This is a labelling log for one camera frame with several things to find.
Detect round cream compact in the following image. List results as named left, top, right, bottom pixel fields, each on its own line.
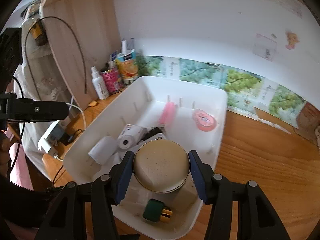
left=133, top=140, right=190, bottom=193

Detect green and gold perfume bottle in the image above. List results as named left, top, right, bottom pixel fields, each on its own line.
left=143, top=199, right=173, bottom=223

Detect white compact digital camera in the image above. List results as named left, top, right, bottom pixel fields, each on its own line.
left=138, top=133, right=167, bottom=146

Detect pink oval case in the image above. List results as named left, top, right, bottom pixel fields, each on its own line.
left=193, top=109, right=217, bottom=132

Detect pink hair rollers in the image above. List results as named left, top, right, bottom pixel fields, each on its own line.
left=158, top=102, right=176, bottom=128

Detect white square charger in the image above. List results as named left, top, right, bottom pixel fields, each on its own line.
left=172, top=180, right=198, bottom=212

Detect black plug adapter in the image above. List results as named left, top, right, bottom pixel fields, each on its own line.
left=142, top=127, right=163, bottom=141

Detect person's left hand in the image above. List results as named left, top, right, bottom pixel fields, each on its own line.
left=0, top=131, right=11, bottom=178

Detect yellow hanging tag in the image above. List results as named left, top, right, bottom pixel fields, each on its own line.
left=30, top=20, right=48, bottom=47

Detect white power strip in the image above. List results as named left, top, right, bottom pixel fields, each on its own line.
left=37, top=117, right=71, bottom=158

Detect white plastic organizer tray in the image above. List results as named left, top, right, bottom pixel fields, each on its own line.
left=63, top=76, right=227, bottom=239

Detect wooden shelf unit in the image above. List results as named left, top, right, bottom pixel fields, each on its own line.
left=41, top=0, right=121, bottom=109

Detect white spray bottle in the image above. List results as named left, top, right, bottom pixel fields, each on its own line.
left=91, top=66, right=109, bottom=100

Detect grape picture strip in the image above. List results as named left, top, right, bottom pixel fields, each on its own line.
left=136, top=55, right=306, bottom=127

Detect red can pen holder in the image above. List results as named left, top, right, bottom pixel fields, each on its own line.
left=100, top=67, right=124, bottom=94

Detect orange juice carton holder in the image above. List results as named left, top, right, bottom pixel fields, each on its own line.
left=116, top=50, right=138, bottom=85

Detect brown cardboard drawing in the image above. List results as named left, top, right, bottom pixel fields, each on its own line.
left=296, top=102, right=319, bottom=145

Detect black hanging cable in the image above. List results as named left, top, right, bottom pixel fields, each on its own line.
left=24, top=16, right=89, bottom=100

